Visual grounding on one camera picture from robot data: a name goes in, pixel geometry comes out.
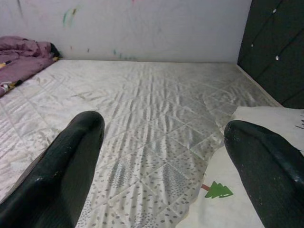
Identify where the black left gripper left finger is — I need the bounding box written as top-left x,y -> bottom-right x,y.
0,110 -> 106,228

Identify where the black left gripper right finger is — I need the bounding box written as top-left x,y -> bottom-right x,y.
224,120 -> 304,228

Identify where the white pillow with tree print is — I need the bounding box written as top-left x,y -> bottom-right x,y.
184,106 -> 304,228

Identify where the purple cartoon mouse blanket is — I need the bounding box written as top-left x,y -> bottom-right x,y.
0,35 -> 61,98

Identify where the black tufted headboard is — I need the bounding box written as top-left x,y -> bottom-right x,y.
237,0 -> 304,110

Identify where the white quilted mattress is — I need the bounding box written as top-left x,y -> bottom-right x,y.
0,59 -> 283,228

